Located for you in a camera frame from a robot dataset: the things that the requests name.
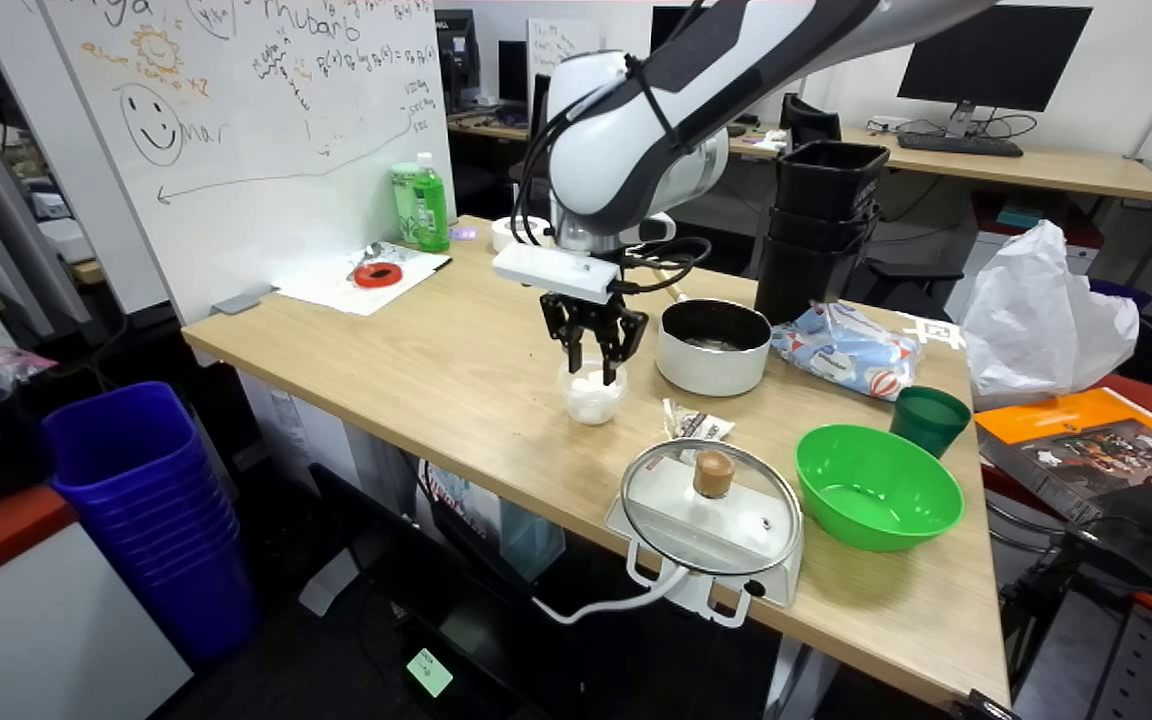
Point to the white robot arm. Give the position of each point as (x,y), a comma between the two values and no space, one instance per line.
(631,144)

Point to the black keyboard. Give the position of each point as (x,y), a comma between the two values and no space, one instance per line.
(957,140)

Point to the red tape roll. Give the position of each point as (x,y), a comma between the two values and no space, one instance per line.
(358,274)

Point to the whiteboard with smiley drawing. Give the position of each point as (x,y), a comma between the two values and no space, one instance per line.
(269,144)

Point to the green plastic bowl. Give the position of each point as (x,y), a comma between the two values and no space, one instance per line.
(878,501)

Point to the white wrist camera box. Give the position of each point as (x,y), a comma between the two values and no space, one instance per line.
(557,270)

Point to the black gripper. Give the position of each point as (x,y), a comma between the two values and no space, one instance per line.
(599,318)

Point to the grey whiteboard eraser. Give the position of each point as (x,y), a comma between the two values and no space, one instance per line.
(246,303)

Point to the white paper sheet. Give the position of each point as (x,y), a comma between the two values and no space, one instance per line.
(321,286)

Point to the stack of blue bins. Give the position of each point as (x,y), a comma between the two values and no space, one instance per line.
(148,505)

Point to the black computer monitor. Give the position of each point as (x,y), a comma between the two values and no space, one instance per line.
(990,52)

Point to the white plastic bag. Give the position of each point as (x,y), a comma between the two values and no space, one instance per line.
(1041,320)

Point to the white cabinet with red top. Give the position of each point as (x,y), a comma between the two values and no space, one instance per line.
(40,640)

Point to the orange black magazine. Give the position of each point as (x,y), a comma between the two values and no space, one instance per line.
(1080,463)

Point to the white pot with black interior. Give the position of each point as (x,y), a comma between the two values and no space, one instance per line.
(709,374)

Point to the blue white snack bag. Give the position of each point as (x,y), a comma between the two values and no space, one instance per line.
(848,350)

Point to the oyster crackers packet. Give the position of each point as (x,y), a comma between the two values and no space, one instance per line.
(697,427)

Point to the dark green cup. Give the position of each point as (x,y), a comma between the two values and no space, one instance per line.
(931,427)

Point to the wooden office desk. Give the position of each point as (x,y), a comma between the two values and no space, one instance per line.
(1080,168)

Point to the glass lid with wooden knob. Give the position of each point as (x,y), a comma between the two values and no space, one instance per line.
(715,473)

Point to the small white bowl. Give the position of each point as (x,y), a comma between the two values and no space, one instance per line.
(517,233)

